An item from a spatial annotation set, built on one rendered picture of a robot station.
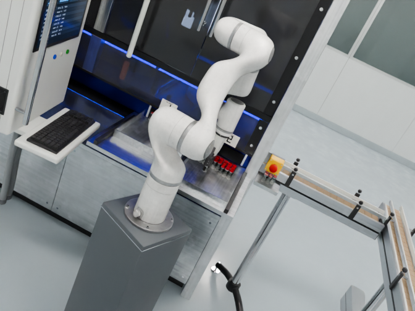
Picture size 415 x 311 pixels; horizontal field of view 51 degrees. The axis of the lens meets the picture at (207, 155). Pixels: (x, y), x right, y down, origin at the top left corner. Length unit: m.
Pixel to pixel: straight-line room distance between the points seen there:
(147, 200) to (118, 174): 0.88
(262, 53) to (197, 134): 0.35
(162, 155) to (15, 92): 0.69
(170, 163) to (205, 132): 0.18
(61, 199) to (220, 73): 1.50
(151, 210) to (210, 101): 0.44
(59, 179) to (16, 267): 0.52
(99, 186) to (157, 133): 1.11
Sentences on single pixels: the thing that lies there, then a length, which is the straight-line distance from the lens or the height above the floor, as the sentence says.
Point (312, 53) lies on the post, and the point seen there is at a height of 1.55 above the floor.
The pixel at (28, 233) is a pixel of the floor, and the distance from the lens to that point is 2.74.
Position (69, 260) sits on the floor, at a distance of 2.64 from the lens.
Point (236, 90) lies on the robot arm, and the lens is 1.80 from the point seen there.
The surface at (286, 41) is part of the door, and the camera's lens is 2.00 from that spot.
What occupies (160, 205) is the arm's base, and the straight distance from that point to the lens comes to 1.56.
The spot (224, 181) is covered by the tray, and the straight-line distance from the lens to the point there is 2.04.
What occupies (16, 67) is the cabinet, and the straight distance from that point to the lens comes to 1.86.
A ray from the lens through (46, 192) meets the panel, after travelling 2.74.
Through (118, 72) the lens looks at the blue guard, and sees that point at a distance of 2.24.
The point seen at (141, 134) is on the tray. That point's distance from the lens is 2.13.
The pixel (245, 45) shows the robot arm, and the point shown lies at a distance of 1.53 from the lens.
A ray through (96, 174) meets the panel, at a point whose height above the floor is 0.47.
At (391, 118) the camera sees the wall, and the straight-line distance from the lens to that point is 6.87.
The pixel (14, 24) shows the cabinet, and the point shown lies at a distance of 1.82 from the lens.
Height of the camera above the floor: 1.84
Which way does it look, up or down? 26 degrees down
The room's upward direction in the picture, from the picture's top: 25 degrees clockwise
